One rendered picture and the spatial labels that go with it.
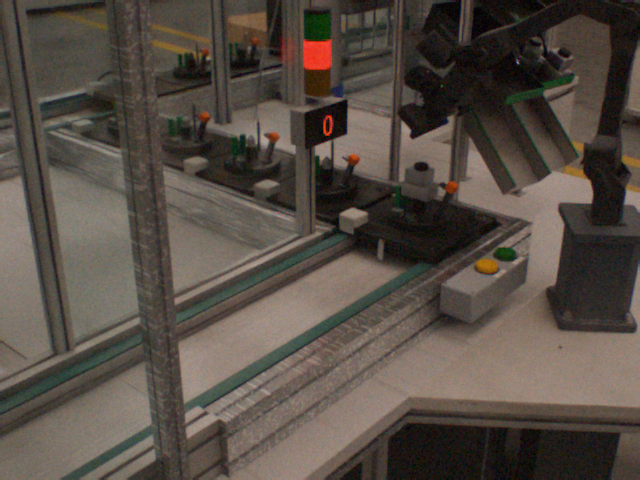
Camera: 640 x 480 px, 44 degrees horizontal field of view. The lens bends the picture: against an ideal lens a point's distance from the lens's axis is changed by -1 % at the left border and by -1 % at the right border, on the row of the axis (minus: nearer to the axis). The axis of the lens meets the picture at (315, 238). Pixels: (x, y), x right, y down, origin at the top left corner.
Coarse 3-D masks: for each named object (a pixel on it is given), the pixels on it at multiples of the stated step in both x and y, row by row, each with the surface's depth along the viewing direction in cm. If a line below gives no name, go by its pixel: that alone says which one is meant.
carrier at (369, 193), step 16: (320, 176) 181; (336, 176) 186; (352, 176) 191; (320, 192) 177; (336, 192) 177; (352, 192) 179; (368, 192) 182; (384, 192) 182; (320, 208) 173; (336, 208) 173; (336, 224) 169
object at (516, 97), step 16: (432, 16) 177; (448, 16) 174; (480, 16) 183; (480, 32) 184; (496, 64) 179; (512, 64) 179; (496, 80) 174; (512, 80) 176; (528, 80) 177; (496, 96) 169; (512, 96) 167; (528, 96) 172
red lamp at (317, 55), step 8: (304, 40) 145; (304, 48) 145; (312, 48) 144; (320, 48) 144; (328, 48) 145; (304, 56) 146; (312, 56) 144; (320, 56) 144; (328, 56) 145; (304, 64) 146; (312, 64) 145; (320, 64) 145; (328, 64) 146
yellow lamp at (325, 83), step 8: (304, 72) 147; (312, 72) 146; (320, 72) 146; (328, 72) 147; (304, 80) 148; (312, 80) 146; (320, 80) 146; (328, 80) 147; (304, 88) 148; (312, 88) 147; (320, 88) 147; (328, 88) 148
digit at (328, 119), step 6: (330, 108) 150; (324, 114) 149; (330, 114) 150; (324, 120) 149; (330, 120) 151; (324, 126) 150; (330, 126) 151; (324, 132) 150; (330, 132) 152; (324, 138) 151
